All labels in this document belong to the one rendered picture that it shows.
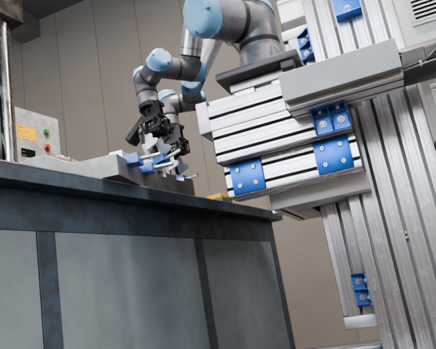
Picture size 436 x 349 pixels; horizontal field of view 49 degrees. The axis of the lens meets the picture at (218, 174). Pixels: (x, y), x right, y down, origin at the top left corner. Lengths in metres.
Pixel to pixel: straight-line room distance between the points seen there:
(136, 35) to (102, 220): 3.01
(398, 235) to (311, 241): 1.90
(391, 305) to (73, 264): 0.80
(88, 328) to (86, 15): 3.63
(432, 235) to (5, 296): 1.01
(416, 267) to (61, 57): 3.73
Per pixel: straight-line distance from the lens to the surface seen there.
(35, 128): 2.47
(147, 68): 1.66
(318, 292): 3.21
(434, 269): 1.37
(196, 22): 1.33
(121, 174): 1.22
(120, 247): 1.30
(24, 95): 4.67
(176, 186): 1.61
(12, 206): 1.09
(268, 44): 1.35
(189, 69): 1.69
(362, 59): 1.13
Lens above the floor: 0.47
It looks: 14 degrees up
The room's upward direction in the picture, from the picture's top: 10 degrees counter-clockwise
